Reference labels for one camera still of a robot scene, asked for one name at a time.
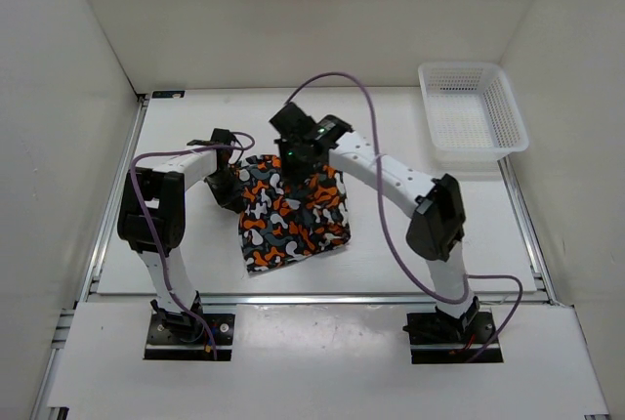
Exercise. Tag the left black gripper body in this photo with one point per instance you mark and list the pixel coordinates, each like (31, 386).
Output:
(225, 188)

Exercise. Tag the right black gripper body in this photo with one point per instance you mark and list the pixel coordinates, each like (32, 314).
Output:
(295, 165)

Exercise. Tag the orange camouflage patterned shorts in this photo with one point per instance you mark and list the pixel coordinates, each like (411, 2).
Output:
(280, 225)

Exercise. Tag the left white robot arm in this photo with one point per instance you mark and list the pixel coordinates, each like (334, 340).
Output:
(152, 219)

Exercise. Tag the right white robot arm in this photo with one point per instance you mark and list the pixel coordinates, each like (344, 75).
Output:
(433, 205)

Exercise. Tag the small blue label sticker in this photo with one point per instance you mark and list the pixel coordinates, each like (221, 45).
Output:
(168, 94)

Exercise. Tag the white plastic mesh basket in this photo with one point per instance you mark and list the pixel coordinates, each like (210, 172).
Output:
(472, 114)

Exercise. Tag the aluminium front rail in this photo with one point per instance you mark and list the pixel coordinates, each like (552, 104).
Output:
(536, 297)

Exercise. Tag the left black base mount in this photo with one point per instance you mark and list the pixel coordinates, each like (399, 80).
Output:
(181, 337)

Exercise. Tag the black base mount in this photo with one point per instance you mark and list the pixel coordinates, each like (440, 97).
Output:
(431, 342)
(181, 337)

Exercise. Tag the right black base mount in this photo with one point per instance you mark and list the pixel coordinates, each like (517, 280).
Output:
(431, 342)

